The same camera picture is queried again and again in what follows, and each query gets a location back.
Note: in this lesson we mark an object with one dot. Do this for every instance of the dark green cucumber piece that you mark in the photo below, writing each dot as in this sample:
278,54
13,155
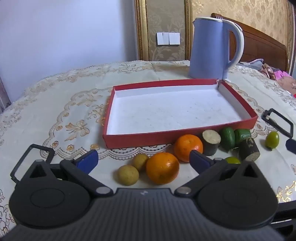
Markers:
242,136
227,138

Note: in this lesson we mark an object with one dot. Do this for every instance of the grey cloth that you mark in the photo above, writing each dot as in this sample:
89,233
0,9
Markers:
253,63

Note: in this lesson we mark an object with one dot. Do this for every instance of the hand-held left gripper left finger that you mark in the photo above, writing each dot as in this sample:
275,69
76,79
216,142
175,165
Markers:
87,161

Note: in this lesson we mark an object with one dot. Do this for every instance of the orange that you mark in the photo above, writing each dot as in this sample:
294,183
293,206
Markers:
187,147
162,168

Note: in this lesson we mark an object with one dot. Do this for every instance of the brown longan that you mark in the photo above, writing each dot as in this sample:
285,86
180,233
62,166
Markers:
128,175
140,161

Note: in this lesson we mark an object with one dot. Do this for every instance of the white wall switch panel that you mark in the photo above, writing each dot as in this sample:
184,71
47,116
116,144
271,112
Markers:
168,38

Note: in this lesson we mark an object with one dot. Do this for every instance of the wooden headboard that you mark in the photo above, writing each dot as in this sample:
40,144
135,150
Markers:
259,46

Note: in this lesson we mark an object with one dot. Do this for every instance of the pink patterned curtain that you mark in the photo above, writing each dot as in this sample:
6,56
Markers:
3,97

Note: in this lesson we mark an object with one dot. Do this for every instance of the green jujube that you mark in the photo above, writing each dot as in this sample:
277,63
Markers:
232,160
272,140

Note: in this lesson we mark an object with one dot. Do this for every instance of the red cardboard box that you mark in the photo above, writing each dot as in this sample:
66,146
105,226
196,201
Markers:
173,109

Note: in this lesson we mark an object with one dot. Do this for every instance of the gold wall panel frame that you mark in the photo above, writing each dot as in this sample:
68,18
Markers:
141,27

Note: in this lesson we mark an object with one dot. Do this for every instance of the sugarcane piece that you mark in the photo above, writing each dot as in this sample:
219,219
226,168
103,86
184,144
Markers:
211,141
249,149

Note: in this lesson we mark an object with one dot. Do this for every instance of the pink cloth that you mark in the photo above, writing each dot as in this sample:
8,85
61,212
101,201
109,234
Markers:
281,74

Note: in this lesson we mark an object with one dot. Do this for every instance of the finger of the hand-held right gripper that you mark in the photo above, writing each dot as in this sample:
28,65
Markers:
264,115
291,145

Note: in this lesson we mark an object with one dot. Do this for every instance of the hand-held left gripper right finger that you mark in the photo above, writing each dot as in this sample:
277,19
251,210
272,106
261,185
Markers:
199,161

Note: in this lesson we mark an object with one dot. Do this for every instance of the gold wall moulding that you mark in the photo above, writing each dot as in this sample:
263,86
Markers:
290,34

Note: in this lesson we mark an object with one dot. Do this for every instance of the blue electric kettle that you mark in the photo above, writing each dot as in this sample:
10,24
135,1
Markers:
205,51

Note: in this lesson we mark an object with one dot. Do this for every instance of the brown floral quilt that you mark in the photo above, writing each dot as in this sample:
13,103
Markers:
285,84

